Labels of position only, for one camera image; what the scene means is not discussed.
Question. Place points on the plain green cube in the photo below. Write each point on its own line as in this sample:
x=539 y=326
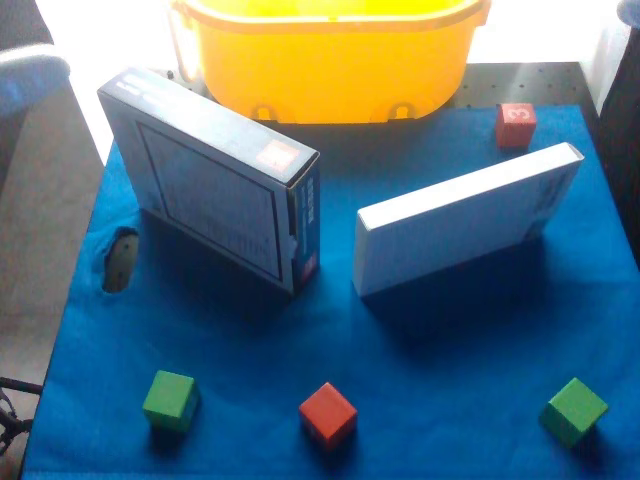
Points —
x=572 y=410

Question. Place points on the yellow plastic bin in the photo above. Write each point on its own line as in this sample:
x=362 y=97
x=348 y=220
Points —
x=330 y=65

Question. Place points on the blue cloth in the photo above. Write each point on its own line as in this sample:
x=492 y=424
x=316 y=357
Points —
x=250 y=360

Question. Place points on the plain red cube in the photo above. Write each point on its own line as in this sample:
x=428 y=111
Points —
x=327 y=415

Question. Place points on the green cube with printed side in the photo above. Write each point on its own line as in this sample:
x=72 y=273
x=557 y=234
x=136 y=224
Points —
x=167 y=400

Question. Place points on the dark blue box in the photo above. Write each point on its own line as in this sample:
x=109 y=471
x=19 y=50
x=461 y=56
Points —
x=210 y=195

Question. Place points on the white box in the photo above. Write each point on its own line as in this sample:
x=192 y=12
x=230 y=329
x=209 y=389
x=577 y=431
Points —
x=440 y=230

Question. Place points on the black tripod stand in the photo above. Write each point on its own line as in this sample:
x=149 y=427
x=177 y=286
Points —
x=9 y=420

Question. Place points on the red cube with number three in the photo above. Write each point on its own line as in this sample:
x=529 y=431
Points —
x=515 y=127

